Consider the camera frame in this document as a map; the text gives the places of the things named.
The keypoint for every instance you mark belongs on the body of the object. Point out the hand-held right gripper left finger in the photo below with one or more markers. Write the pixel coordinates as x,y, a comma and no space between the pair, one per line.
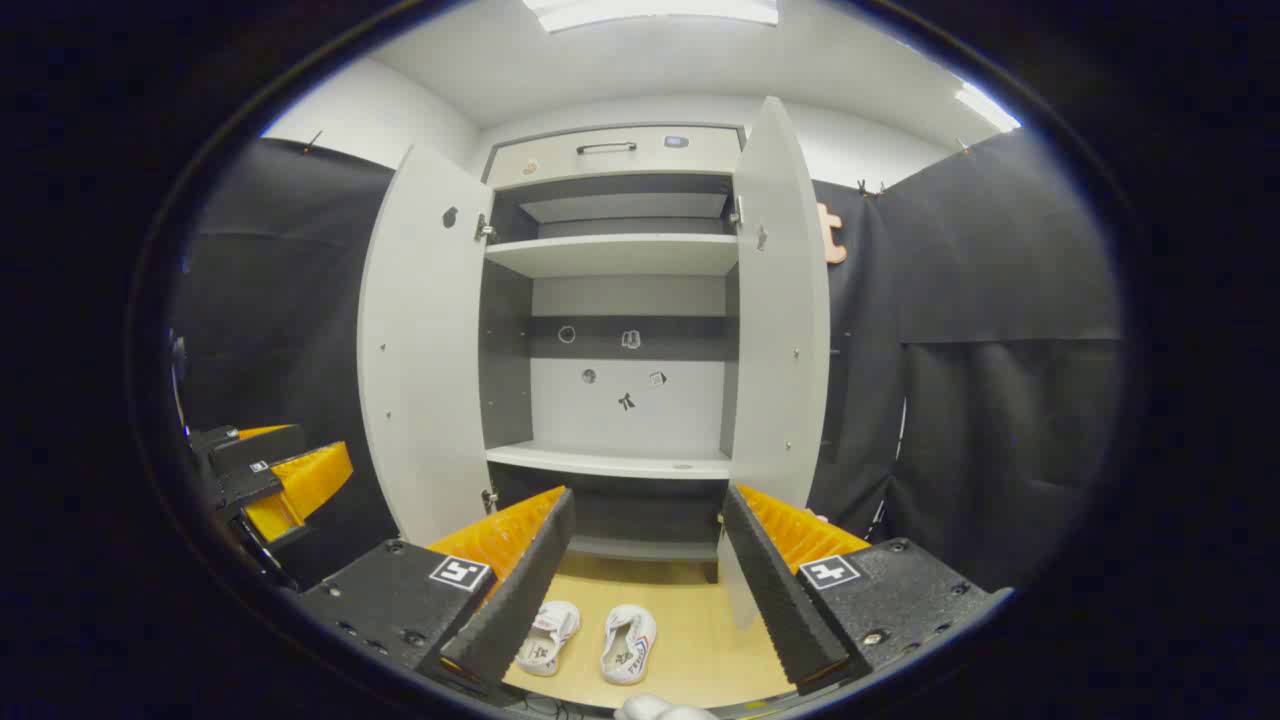
520,600

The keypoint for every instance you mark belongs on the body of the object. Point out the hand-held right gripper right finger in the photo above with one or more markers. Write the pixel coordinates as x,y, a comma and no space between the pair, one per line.
775,590

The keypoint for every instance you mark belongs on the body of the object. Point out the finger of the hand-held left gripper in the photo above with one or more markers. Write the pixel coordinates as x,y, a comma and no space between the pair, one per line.
310,475
260,448

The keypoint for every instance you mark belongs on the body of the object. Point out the white canvas shoe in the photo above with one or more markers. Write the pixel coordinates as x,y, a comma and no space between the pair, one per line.
548,640
628,645

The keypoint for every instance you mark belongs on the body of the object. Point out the light grey cabinet door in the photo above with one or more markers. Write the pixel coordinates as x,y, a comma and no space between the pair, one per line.
780,330
425,350

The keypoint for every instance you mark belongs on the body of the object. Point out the light grey shoe cabinet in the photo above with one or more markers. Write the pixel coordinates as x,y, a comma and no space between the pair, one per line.
620,400

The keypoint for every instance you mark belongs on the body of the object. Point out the white cabinet shelf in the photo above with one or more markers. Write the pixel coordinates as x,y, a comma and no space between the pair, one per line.
610,255
600,460

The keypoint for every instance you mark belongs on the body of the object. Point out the grey cabinet drawer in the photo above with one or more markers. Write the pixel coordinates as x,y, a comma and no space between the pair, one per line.
560,160

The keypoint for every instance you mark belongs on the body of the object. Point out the black backdrop cloth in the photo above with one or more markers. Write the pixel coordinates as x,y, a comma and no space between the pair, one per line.
1000,300

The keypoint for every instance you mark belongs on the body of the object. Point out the ceiling light panel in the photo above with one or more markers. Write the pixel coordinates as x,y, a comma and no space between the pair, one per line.
985,105
650,12

